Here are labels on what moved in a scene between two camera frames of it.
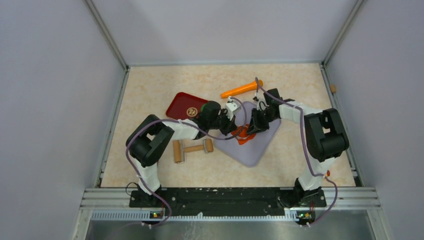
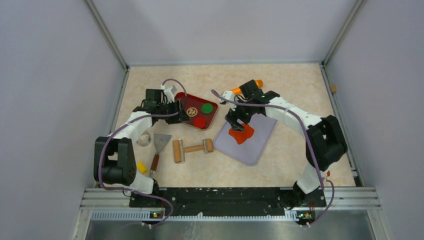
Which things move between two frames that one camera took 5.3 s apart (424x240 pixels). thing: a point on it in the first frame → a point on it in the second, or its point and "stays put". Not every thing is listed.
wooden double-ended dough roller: [179, 149] stays put
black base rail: [231, 202] stays put
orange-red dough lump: [242, 134] stays put
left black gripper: [230, 125] → [181, 118]
